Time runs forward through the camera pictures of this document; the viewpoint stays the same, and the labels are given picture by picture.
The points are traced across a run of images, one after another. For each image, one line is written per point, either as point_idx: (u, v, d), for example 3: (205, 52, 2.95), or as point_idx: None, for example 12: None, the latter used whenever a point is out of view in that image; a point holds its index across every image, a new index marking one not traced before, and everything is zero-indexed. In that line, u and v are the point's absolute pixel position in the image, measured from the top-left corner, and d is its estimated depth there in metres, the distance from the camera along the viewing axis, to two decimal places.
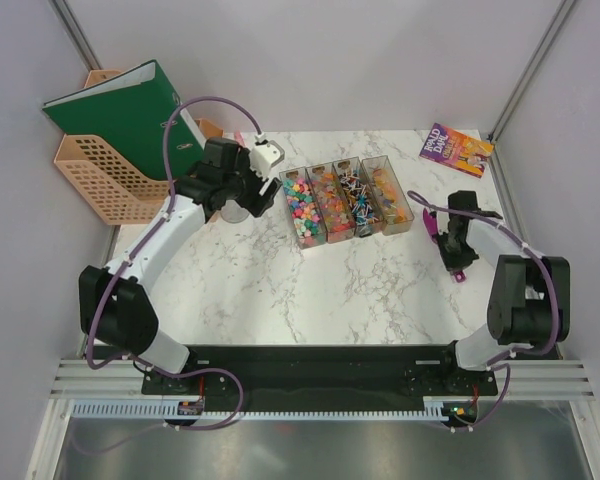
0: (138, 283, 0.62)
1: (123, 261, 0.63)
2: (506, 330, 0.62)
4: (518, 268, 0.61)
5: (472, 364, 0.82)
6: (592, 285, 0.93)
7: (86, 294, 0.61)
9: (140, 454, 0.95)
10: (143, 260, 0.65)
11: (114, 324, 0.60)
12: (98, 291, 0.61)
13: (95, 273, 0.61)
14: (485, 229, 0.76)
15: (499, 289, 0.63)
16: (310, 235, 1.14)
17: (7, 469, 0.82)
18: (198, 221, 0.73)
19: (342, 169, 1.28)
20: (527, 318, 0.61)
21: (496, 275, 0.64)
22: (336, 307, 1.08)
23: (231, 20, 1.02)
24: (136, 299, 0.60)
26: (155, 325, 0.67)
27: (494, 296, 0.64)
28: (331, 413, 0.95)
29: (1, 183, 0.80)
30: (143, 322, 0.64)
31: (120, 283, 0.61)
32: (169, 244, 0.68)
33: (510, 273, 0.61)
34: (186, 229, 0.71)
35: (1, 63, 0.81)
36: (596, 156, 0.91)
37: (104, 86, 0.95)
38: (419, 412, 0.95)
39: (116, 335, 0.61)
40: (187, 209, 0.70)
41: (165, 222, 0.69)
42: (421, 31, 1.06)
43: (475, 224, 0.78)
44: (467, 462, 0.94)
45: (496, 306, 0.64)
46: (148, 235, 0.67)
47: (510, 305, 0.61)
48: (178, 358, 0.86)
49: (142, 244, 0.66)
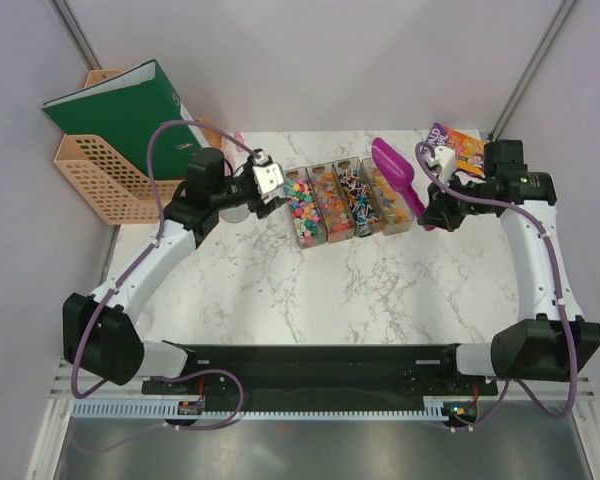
0: (124, 311, 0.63)
1: (109, 289, 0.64)
2: (505, 371, 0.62)
4: (542, 337, 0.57)
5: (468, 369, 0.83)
6: (593, 285, 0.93)
7: (70, 321, 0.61)
9: (139, 454, 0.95)
10: (129, 288, 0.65)
11: (98, 353, 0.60)
12: (82, 319, 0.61)
13: (79, 300, 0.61)
14: (528, 238, 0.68)
15: (513, 338, 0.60)
16: (310, 235, 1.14)
17: (7, 469, 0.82)
18: (190, 247, 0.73)
19: (342, 169, 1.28)
20: (532, 372, 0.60)
21: (517, 324, 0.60)
22: (336, 307, 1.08)
23: (230, 19, 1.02)
24: (121, 329, 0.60)
26: (142, 353, 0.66)
27: (507, 338, 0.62)
28: (331, 413, 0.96)
29: (1, 182, 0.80)
30: (128, 350, 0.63)
31: (107, 311, 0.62)
32: (157, 269, 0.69)
33: (530, 339, 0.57)
34: (177, 254, 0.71)
35: (0, 63, 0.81)
36: (597, 155, 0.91)
37: (104, 85, 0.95)
38: (419, 412, 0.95)
39: (100, 364, 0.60)
40: (178, 235, 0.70)
41: (153, 249, 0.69)
42: (421, 31, 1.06)
43: (515, 216, 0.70)
44: (467, 462, 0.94)
45: (505, 346, 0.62)
46: (136, 263, 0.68)
47: (519, 360, 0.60)
48: (177, 361, 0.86)
49: (131, 270, 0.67)
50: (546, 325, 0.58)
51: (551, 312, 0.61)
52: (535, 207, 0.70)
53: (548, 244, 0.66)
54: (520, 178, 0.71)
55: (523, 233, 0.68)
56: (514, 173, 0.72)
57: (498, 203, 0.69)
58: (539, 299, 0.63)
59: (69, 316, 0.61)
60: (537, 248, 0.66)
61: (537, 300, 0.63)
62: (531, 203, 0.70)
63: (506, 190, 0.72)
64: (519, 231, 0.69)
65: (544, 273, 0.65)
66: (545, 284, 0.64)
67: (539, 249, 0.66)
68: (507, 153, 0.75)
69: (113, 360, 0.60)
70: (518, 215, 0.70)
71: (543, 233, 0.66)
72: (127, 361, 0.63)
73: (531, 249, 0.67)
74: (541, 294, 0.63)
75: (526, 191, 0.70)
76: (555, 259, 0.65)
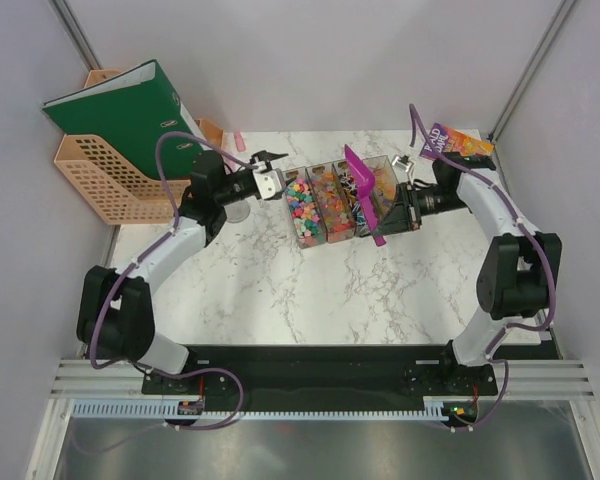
0: (144, 282, 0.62)
1: (130, 263, 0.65)
2: (496, 304, 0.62)
4: (512, 250, 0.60)
5: (471, 358, 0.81)
6: (594, 284, 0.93)
7: (90, 291, 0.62)
9: (140, 454, 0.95)
10: (150, 264, 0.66)
11: (114, 330, 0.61)
12: (102, 290, 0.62)
13: (100, 273, 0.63)
14: (479, 188, 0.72)
15: (490, 266, 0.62)
16: (310, 235, 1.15)
17: (8, 469, 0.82)
18: (199, 244, 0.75)
19: (342, 169, 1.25)
20: (517, 295, 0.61)
21: (489, 253, 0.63)
22: (336, 307, 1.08)
23: (231, 20, 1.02)
24: (140, 299, 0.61)
26: (153, 332, 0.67)
27: (485, 273, 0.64)
28: (330, 413, 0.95)
29: (1, 183, 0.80)
30: (144, 327, 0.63)
31: (127, 282, 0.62)
32: (173, 256, 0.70)
33: (503, 254, 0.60)
34: (188, 248, 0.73)
35: (0, 63, 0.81)
36: (597, 155, 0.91)
37: (104, 85, 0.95)
38: (419, 412, 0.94)
39: (115, 340, 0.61)
40: (192, 228, 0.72)
41: (170, 237, 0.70)
42: (420, 31, 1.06)
43: (466, 179, 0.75)
44: (467, 462, 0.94)
45: (486, 282, 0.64)
46: (155, 244, 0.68)
47: (502, 283, 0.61)
48: (178, 357, 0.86)
49: (150, 250, 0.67)
50: (513, 240, 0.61)
51: (515, 232, 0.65)
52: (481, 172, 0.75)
53: (498, 190, 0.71)
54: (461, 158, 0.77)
55: (474, 189, 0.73)
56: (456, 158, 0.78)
57: (452, 166, 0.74)
58: (501, 227, 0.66)
59: (89, 287, 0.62)
60: (489, 195, 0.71)
61: (501, 228, 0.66)
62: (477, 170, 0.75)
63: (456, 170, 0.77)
64: (471, 191, 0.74)
65: (499, 208, 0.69)
66: (503, 215, 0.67)
67: (490, 195, 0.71)
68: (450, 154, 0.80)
69: (128, 334, 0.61)
70: (469, 176, 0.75)
71: (491, 183, 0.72)
72: (140, 339, 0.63)
73: (483, 196, 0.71)
74: (502, 224, 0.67)
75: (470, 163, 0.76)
76: (506, 196, 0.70)
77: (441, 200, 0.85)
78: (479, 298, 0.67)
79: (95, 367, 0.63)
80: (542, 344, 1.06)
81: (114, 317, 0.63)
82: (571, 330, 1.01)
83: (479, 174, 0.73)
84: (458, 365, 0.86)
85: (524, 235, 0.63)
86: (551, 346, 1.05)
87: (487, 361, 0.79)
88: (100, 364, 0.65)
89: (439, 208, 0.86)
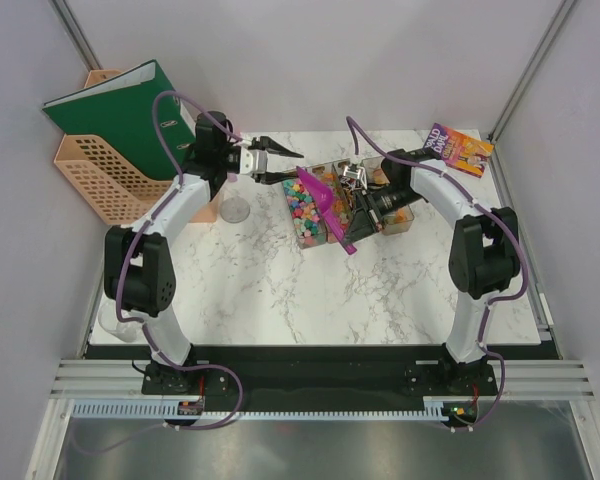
0: (162, 236, 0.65)
1: (145, 221, 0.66)
2: (471, 284, 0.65)
4: (476, 230, 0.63)
5: (467, 353, 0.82)
6: (594, 284, 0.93)
7: (111, 251, 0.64)
9: (139, 455, 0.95)
10: (163, 220, 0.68)
11: (139, 284, 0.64)
12: (123, 249, 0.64)
13: (119, 232, 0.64)
14: (432, 178, 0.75)
15: (459, 249, 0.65)
16: (310, 235, 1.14)
17: (8, 469, 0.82)
18: (203, 199, 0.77)
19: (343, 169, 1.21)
20: (488, 269, 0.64)
21: (455, 237, 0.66)
22: (336, 307, 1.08)
23: (231, 20, 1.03)
24: (162, 251, 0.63)
26: (174, 281, 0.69)
27: (456, 255, 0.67)
28: (329, 413, 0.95)
29: (1, 183, 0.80)
30: (167, 276, 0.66)
31: (145, 239, 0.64)
32: (182, 216, 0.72)
33: (469, 235, 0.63)
34: (193, 205, 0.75)
35: (0, 63, 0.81)
36: (596, 156, 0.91)
37: (104, 86, 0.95)
38: (419, 412, 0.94)
39: (142, 292, 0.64)
40: (196, 183, 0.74)
41: (177, 194, 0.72)
42: (421, 31, 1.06)
43: (417, 171, 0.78)
44: (467, 462, 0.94)
45: (459, 263, 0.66)
46: (165, 202, 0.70)
47: (473, 263, 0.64)
48: (182, 347, 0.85)
49: (162, 207, 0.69)
50: (474, 220, 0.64)
51: (474, 213, 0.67)
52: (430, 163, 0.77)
53: (449, 177, 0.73)
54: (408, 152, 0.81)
55: (428, 180, 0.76)
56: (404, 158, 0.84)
57: (402, 162, 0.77)
58: (459, 210, 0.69)
59: (110, 247, 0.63)
60: (442, 183, 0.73)
61: (459, 211, 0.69)
62: (428, 162, 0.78)
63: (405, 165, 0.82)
64: (425, 182, 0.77)
65: (454, 193, 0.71)
66: (459, 199, 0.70)
67: (443, 183, 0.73)
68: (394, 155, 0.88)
69: (154, 285, 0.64)
70: (419, 169, 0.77)
71: (442, 171, 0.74)
72: (165, 290, 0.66)
73: (437, 185, 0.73)
74: (460, 207, 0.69)
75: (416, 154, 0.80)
76: (457, 181, 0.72)
77: (396, 197, 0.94)
78: (453, 280, 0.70)
79: (124, 319, 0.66)
80: (543, 344, 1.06)
81: (136, 272, 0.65)
82: (571, 330, 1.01)
83: (428, 166, 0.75)
84: (459, 364, 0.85)
85: (483, 214, 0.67)
86: (551, 346, 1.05)
87: (482, 350, 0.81)
88: (127, 318, 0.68)
89: (396, 206, 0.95)
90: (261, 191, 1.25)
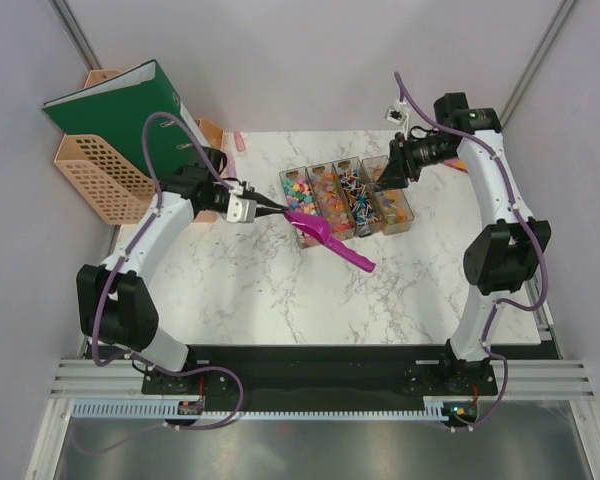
0: (138, 276, 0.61)
1: (119, 257, 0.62)
2: (480, 280, 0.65)
4: (504, 239, 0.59)
5: (469, 350, 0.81)
6: (594, 284, 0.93)
7: (85, 293, 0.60)
9: (140, 455, 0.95)
10: (139, 254, 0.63)
11: (116, 323, 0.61)
12: (97, 289, 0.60)
13: (92, 271, 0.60)
14: (482, 161, 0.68)
15: (481, 247, 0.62)
16: (310, 235, 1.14)
17: (8, 470, 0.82)
18: (188, 217, 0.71)
19: (342, 169, 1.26)
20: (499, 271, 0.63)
21: (481, 235, 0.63)
22: (337, 307, 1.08)
23: (231, 20, 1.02)
24: (137, 293, 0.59)
26: (155, 314, 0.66)
27: (475, 250, 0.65)
28: (329, 413, 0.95)
29: (1, 183, 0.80)
30: (146, 312, 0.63)
31: (119, 279, 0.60)
32: (163, 239, 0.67)
33: (495, 241, 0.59)
34: (178, 226, 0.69)
35: (1, 63, 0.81)
36: (596, 156, 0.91)
37: (104, 85, 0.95)
38: (419, 412, 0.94)
39: (121, 332, 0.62)
40: (177, 204, 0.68)
41: (155, 218, 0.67)
42: (421, 31, 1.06)
43: (470, 144, 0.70)
44: (467, 462, 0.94)
45: (475, 258, 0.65)
46: (142, 231, 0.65)
47: (487, 264, 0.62)
48: (179, 354, 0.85)
49: (138, 239, 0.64)
50: (505, 226, 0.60)
51: (509, 218, 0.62)
52: (485, 135, 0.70)
53: (499, 163, 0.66)
54: (469, 112, 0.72)
55: (476, 157, 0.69)
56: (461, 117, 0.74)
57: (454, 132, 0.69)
58: (496, 209, 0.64)
59: (83, 288, 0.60)
60: (491, 169, 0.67)
61: (495, 211, 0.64)
62: (482, 132, 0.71)
63: (459, 125, 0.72)
64: (473, 157, 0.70)
65: (498, 186, 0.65)
66: (500, 195, 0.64)
67: (491, 169, 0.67)
68: (453, 102, 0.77)
69: (132, 325, 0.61)
70: (471, 141, 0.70)
71: (495, 153, 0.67)
72: (145, 326, 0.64)
73: (483, 167, 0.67)
74: (498, 206, 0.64)
75: (476, 121, 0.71)
76: (506, 172, 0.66)
77: (436, 150, 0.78)
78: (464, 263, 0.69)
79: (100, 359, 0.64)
80: (543, 345, 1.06)
81: (113, 308, 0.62)
82: (571, 330, 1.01)
83: (482, 142, 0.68)
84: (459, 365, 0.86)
85: (517, 221, 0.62)
86: (551, 346, 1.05)
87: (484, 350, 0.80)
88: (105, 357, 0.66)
89: (434, 159, 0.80)
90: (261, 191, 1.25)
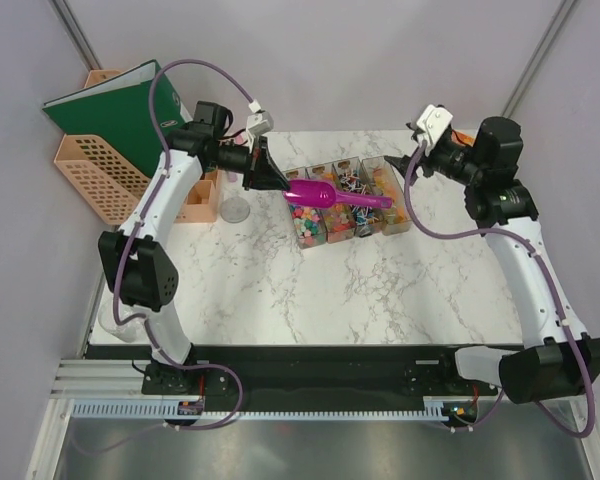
0: (155, 241, 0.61)
1: (135, 223, 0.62)
2: (520, 397, 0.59)
4: (553, 367, 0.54)
5: (469, 374, 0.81)
6: (592, 284, 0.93)
7: (107, 256, 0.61)
9: (139, 455, 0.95)
10: (154, 218, 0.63)
11: (138, 280, 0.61)
12: (118, 252, 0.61)
13: (112, 237, 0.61)
14: (521, 260, 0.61)
15: (524, 367, 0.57)
16: (310, 235, 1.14)
17: (7, 470, 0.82)
18: (197, 176, 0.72)
19: (342, 169, 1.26)
20: (546, 390, 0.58)
21: (524, 354, 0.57)
22: (337, 306, 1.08)
23: (231, 20, 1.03)
24: (156, 256, 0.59)
26: (177, 274, 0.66)
27: (515, 364, 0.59)
28: (329, 413, 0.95)
29: (1, 182, 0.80)
30: (168, 272, 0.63)
31: (138, 243, 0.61)
32: (177, 197, 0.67)
33: (543, 365, 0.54)
34: (188, 184, 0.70)
35: (1, 63, 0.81)
36: (596, 156, 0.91)
37: (104, 86, 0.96)
38: (420, 413, 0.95)
39: (143, 288, 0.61)
40: (184, 162, 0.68)
41: (165, 179, 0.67)
42: (421, 31, 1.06)
43: (505, 240, 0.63)
44: (466, 462, 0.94)
45: (515, 373, 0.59)
46: (154, 193, 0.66)
47: (532, 388, 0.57)
48: (182, 347, 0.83)
49: (151, 202, 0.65)
50: (555, 348, 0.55)
51: (557, 336, 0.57)
52: (519, 226, 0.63)
53: (540, 262, 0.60)
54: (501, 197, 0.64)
55: (512, 253, 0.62)
56: (494, 191, 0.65)
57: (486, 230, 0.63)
58: (542, 324, 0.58)
59: (104, 252, 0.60)
60: (530, 269, 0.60)
61: (541, 326, 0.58)
62: (515, 222, 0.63)
63: (488, 210, 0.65)
64: (508, 253, 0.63)
65: (542, 295, 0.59)
66: (545, 305, 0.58)
67: (531, 267, 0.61)
68: (502, 156, 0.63)
69: (154, 283, 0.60)
70: (505, 236, 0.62)
71: (534, 250, 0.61)
72: (167, 284, 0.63)
73: (523, 267, 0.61)
74: (544, 316, 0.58)
75: (507, 210, 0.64)
76: (549, 273, 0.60)
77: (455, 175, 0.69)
78: (500, 371, 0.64)
79: (121, 320, 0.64)
80: None
81: (135, 266, 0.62)
82: None
83: (519, 238, 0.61)
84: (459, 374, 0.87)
85: (566, 341, 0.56)
86: None
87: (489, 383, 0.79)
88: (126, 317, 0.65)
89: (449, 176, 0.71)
90: (261, 191, 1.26)
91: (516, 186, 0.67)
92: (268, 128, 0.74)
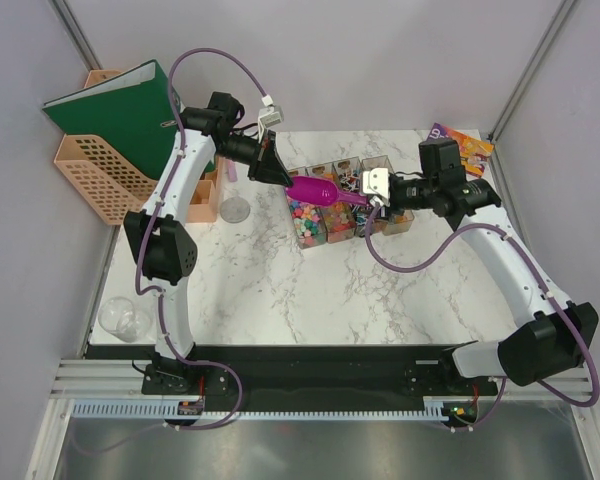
0: (175, 219, 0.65)
1: (156, 203, 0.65)
2: (525, 375, 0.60)
4: (549, 338, 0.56)
5: (471, 371, 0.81)
6: (591, 282, 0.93)
7: (131, 233, 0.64)
9: (139, 455, 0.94)
10: (172, 198, 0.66)
11: (161, 254, 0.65)
12: (141, 230, 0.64)
13: (136, 216, 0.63)
14: (496, 244, 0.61)
15: (523, 346, 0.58)
16: (310, 235, 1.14)
17: (7, 469, 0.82)
18: (212, 154, 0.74)
19: (342, 169, 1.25)
20: (547, 366, 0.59)
21: (520, 334, 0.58)
22: (337, 306, 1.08)
23: (231, 20, 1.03)
24: (178, 234, 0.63)
26: (196, 249, 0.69)
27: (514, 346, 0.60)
28: (329, 413, 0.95)
29: (1, 182, 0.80)
30: (188, 246, 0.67)
31: (161, 222, 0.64)
32: (193, 177, 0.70)
33: (539, 340, 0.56)
34: (203, 164, 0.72)
35: (0, 62, 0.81)
36: (596, 155, 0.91)
37: (104, 86, 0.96)
38: (419, 412, 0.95)
39: (165, 261, 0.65)
40: (199, 142, 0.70)
41: (181, 159, 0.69)
42: (421, 31, 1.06)
43: (478, 232, 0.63)
44: (466, 462, 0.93)
45: (516, 355, 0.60)
46: (172, 174, 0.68)
47: (534, 364, 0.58)
48: (186, 340, 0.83)
49: (169, 182, 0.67)
50: (547, 321, 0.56)
51: (547, 308, 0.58)
52: (486, 213, 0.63)
53: (514, 244, 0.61)
54: (463, 189, 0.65)
55: (485, 240, 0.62)
56: (455, 188, 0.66)
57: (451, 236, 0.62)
58: (530, 300, 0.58)
59: (129, 230, 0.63)
60: (506, 251, 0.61)
61: (530, 302, 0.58)
62: (482, 211, 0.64)
63: (454, 205, 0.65)
64: (481, 240, 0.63)
65: (523, 273, 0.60)
66: (528, 282, 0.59)
67: (506, 249, 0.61)
68: (444, 157, 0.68)
69: (176, 258, 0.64)
70: (477, 227, 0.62)
71: (505, 234, 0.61)
72: (188, 259, 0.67)
73: (499, 251, 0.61)
74: (529, 293, 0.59)
75: (473, 200, 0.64)
76: (524, 251, 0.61)
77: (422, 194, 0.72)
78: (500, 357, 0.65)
79: (144, 291, 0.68)
80: None
81: (157, 242, 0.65)
82: None
83: (488, 225, 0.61)
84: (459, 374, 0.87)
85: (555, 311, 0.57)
86: None
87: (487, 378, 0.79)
88: (145, 289, 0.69)
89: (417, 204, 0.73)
90: (261, 191, 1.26)
91: (477, 179, 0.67)
92: (279, 120, 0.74)
